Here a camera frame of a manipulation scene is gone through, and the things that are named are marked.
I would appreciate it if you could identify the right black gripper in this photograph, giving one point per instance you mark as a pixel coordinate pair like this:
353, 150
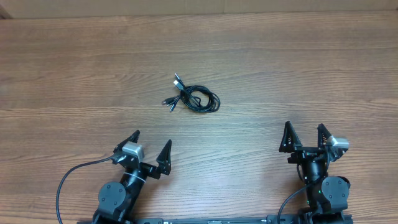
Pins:
303, 152

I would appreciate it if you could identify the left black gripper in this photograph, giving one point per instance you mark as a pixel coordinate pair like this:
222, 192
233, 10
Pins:
163, 160

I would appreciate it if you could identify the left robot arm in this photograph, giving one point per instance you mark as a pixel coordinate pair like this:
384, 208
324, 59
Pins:
117, 199

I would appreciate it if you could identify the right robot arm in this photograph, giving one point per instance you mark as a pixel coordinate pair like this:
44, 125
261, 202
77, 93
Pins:
327, 196

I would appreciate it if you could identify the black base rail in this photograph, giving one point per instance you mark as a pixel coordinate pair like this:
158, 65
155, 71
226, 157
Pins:
270, 219

